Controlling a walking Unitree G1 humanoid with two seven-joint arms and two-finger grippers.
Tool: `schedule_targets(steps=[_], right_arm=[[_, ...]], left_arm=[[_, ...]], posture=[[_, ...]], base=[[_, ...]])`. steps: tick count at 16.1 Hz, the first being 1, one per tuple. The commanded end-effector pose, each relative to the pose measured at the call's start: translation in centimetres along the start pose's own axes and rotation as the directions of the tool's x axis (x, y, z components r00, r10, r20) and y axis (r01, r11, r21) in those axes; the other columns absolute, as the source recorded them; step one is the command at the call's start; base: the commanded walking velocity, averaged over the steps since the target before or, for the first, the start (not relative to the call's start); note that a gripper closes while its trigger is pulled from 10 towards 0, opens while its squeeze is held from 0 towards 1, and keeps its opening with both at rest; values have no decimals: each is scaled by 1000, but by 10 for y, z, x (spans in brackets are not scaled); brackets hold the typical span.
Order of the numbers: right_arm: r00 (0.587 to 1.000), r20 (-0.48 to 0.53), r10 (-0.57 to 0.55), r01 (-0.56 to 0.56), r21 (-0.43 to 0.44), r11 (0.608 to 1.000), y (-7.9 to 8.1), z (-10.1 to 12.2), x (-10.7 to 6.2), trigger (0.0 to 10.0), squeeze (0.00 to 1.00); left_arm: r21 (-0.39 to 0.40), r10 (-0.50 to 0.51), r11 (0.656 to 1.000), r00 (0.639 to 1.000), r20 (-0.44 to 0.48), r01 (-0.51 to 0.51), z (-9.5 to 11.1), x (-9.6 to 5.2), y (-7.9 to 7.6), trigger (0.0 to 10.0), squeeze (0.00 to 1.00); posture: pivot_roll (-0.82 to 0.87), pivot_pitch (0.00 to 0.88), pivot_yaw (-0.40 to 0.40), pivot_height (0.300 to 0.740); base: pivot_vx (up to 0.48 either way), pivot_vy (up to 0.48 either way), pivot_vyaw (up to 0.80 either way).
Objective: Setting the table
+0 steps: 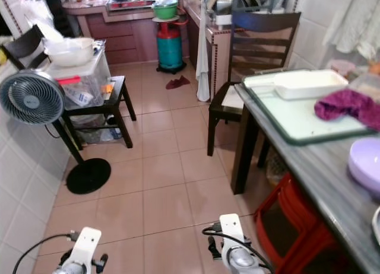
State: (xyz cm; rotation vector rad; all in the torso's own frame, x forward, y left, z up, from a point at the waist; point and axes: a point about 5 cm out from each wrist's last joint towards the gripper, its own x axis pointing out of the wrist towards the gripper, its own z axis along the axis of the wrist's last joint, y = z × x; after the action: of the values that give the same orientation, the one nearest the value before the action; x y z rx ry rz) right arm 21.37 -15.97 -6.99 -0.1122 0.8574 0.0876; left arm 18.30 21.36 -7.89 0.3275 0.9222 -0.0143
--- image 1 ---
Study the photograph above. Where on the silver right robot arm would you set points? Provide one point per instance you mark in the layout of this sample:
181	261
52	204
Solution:
243	262

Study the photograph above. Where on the red plastic stool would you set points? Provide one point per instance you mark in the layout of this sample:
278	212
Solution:
303	226

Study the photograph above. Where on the pale green serving tray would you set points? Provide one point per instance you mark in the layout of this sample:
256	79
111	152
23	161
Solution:
297	123

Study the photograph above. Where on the round stainless steel plate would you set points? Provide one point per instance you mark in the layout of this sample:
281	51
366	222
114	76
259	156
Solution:
377	223

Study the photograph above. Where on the black side table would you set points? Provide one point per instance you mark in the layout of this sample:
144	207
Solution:
119	97

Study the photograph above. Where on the dark red floor rag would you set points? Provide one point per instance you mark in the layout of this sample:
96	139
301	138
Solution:
178	82

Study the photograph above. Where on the lilac plastic bowl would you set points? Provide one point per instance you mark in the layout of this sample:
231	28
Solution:
367	164

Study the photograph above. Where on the clear plastic storage box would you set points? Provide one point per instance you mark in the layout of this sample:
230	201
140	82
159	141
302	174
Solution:
86	87

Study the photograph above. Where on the grey standing fan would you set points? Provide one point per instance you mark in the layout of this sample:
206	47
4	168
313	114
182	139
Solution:
32	97

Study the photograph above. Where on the white hanging towel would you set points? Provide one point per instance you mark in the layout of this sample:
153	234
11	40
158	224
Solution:
202	60

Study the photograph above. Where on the white rectangular dish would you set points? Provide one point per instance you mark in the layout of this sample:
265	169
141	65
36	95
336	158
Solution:
309	84

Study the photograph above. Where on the magenta cloth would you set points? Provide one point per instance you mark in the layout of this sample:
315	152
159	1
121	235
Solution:
347	105

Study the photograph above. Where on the dark wooden dining chair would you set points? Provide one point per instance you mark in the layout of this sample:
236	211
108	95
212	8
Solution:
261	48

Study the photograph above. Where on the teal gas cylinder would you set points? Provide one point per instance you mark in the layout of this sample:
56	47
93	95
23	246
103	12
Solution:
170	47

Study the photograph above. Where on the clear plastic food container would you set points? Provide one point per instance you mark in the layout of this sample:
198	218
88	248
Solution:
367	87

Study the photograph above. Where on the small pink cup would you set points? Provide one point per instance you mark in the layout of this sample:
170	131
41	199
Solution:
341	66

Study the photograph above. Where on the small dark chair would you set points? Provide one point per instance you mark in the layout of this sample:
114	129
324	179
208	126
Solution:
24	47

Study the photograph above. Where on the green plastic basin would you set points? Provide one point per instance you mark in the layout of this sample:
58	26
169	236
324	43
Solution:
165	11

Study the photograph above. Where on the white hanging cloth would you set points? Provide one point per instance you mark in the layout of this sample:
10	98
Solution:
356	19

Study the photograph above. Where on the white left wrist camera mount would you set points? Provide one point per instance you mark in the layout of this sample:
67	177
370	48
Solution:
87	246

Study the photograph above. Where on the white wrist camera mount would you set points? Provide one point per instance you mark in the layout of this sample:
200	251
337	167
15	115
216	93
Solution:
87	246
231	231

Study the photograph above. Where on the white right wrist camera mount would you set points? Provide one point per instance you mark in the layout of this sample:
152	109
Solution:
231	231

